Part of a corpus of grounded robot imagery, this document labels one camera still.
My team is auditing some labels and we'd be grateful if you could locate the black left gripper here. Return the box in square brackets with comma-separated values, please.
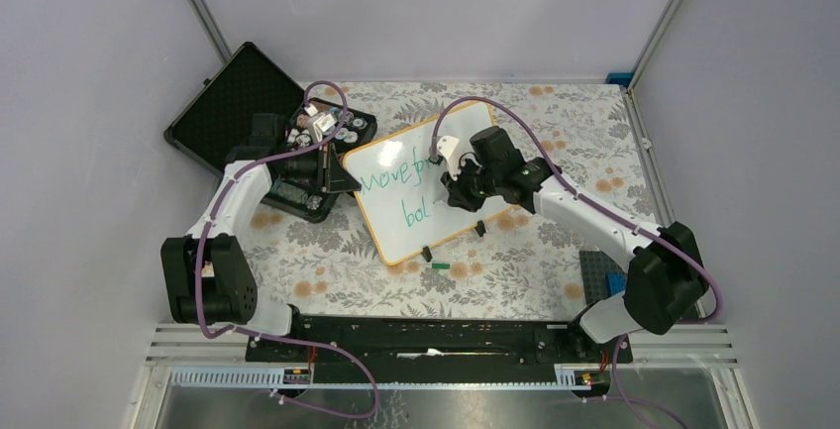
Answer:
[278, 139, 361, 192]

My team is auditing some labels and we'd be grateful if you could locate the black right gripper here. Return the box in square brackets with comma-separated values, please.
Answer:
[442, 156, 501, 213]

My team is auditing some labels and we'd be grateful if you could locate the yellow framed whiteboard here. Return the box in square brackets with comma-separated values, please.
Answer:
[343, 117, 510, 266]

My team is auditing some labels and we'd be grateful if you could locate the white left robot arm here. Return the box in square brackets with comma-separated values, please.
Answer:
[160, 104, 361, 361]

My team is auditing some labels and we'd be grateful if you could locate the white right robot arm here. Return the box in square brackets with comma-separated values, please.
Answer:
[432, 126, 711, 362]

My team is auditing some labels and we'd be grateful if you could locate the black whiteboard foot clip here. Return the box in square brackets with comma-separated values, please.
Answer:
[421, 246, 433, 263]
[474, 220, 486, 238]

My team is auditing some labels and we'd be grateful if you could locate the floral table mat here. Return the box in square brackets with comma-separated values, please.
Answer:
[239, 82, 657, 320]

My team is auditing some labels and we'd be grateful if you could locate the black poker chip case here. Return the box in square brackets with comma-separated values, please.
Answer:
[163, 42, 377, 223]

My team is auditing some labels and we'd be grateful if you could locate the grey lego baseplate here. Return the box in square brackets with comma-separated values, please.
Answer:
[578, 251, 626, 305]

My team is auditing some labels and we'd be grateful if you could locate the blue lego brick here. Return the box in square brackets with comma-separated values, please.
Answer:
[605, 272, 627, 296]

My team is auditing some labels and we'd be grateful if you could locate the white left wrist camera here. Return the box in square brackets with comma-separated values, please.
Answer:
[303, 104, 337, 142]

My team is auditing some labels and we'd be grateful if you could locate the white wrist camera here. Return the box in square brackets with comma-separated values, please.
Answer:
[303, 104, 337, 142]
[429, 136, 462, 181]

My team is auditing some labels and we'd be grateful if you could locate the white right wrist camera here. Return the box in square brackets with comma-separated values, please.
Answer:
[429, 136, 462, 181]

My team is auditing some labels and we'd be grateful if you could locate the blue corner bracket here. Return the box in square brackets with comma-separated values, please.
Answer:
[605, 72, 634, 88]

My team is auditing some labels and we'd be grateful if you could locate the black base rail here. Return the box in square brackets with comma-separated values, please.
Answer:
[246, 315, 633, 384]

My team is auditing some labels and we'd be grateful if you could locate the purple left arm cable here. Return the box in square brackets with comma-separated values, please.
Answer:
[195, 79, 383, 422]

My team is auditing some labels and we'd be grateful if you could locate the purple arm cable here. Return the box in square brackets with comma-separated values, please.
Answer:
[195, 79, 383, 422]
[427, 96, 724, 429]

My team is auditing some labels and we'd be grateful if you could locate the white slotted cable duct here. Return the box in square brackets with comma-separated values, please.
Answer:
[168, 364, 592, 390]

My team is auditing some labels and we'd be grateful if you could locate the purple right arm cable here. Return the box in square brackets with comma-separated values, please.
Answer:
[427, 96, 724, 429]

